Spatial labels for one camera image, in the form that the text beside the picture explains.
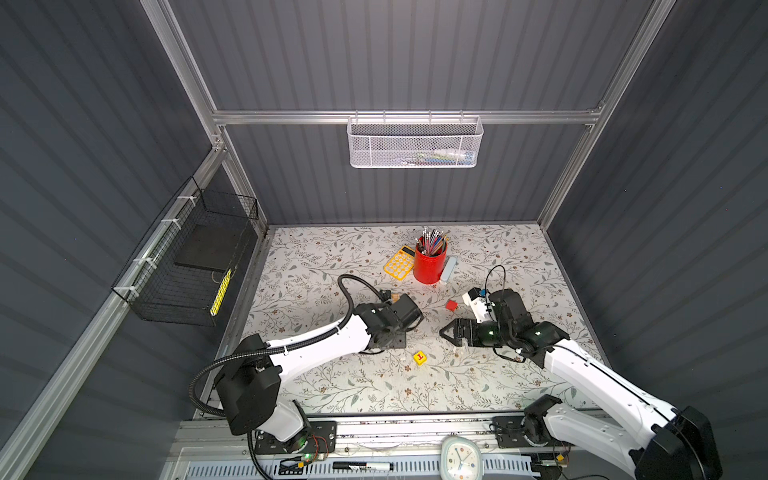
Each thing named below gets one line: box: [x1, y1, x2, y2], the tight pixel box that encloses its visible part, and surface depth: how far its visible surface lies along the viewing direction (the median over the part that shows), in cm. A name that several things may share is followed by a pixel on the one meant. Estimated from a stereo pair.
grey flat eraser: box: [442, 256, 457, 282], surface depth 106 cm
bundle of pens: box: [415, 228, 451, 256], surface depth 99 cm
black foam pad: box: [174, 224, 248, 272], surface depth 76 cm
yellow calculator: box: [384, 245, 416, 281], surface depth 109 cm
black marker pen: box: [332, 462, 395, 471], surface depth 71 cm
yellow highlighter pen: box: [210, 268, 232, 317], surface depth 70 cm
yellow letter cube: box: [413, 351, 428, 366], surface depth 87 cm
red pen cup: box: [413, 234, 448, 285], surface depth 101 cm
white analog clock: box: [440, 436, 484, 480], surface depth 70 cm
